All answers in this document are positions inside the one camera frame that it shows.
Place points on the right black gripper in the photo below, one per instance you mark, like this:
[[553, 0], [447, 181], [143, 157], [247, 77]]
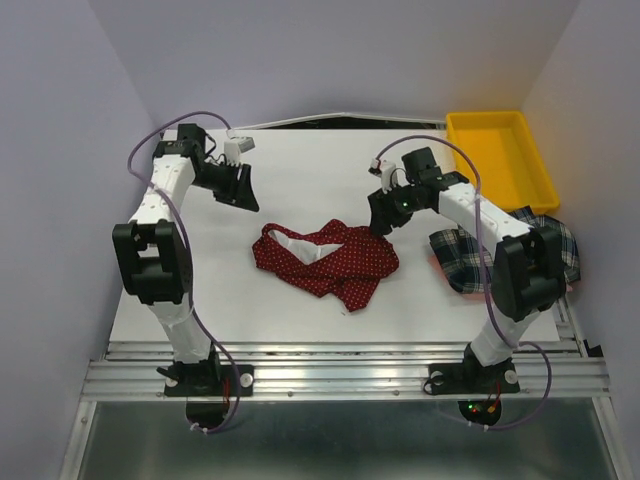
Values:
[[382, 213]]

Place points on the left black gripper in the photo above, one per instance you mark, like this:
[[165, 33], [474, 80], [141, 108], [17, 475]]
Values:
[[239, 193]]

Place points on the red polka dot skirt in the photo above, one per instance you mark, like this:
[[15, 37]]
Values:
[[346, 262]]

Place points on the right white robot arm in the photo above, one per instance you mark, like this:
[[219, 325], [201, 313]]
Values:
[[523, 270]]

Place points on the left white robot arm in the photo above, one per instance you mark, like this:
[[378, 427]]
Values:
[[154, 259]]

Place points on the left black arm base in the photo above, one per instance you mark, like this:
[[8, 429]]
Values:
[[208, 386]]

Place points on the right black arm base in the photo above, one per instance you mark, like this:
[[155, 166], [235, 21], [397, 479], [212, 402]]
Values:
[[481, 387]]

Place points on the plaid skirt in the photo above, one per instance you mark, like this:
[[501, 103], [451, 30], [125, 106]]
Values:
[[458, 242]]

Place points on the pink skirt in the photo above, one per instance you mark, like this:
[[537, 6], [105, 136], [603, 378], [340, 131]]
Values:
[[472, 295]]

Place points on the yellow plastic bin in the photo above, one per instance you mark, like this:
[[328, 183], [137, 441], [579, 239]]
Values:
[[503, 150]]

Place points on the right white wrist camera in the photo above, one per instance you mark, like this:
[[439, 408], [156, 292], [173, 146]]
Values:
[[387, 173]]

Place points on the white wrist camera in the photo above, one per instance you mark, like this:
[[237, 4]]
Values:
[[387, 173], [234, 148]]

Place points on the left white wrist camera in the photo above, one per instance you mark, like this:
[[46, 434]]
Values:
[[234, 148]]

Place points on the aluminium rail frame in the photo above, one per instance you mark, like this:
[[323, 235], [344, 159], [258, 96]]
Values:
[[347, 371]]

